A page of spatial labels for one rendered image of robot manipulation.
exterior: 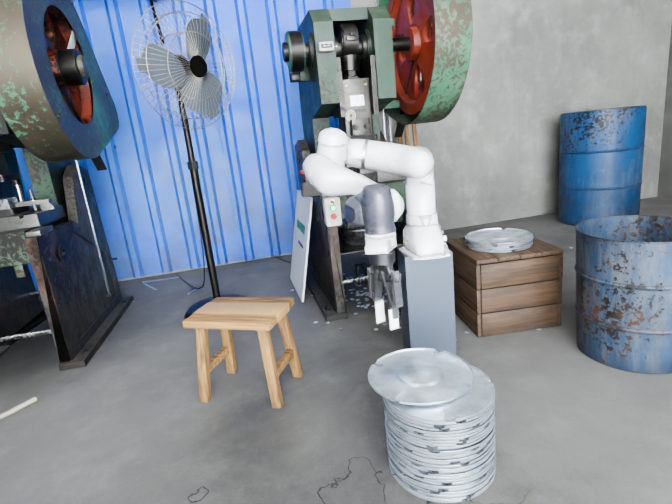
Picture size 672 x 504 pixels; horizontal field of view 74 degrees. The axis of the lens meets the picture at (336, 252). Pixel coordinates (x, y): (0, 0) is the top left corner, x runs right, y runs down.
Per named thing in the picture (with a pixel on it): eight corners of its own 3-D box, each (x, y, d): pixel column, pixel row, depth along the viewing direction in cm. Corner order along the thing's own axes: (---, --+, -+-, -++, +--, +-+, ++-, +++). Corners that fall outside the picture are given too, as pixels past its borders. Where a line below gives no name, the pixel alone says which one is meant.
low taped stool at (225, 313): (198, 403, 167) (180, 320, 158) (229, 370, 189) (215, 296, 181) (282, 410, 157) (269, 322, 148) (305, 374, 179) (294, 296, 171)
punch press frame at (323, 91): (419, 271, 238) (403, -7, 204) (341, 285, 230) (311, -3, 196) (374, 241, 313) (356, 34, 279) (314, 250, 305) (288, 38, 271)
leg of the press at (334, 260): (349, 318, 228) (330, 137, 205) (327, 322, 226) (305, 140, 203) (316, 270, 315) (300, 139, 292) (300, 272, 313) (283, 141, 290)
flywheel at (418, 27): (498, 24, 191) (442, -71, 222) (454, 26, 187) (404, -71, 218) (444, 138, 255) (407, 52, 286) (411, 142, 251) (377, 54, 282)
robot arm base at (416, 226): (459, 256, 159) (458, 217, 155) (406, 261, 159) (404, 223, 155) (442, 241, 180) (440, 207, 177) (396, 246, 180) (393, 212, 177)
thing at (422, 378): (487, 361, 128) (487, 359, 128) (451, 418, 105) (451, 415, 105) (396, 343, 144) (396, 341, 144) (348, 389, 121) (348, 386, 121)
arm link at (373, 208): (369, 222, 139) (340, 228, 135) (365, 180, 136) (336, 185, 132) (402, 230, 123) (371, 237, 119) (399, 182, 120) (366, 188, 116)
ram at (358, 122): (376, 134, 229) (371, 72, 221) (348, 137, 226) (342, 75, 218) (366, 134, 245) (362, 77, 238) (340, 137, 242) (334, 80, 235)
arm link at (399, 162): (370, 139, 171) (364, 141, 154) (436, 148, 168) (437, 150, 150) (366, 168, 175) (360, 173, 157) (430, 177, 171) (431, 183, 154)
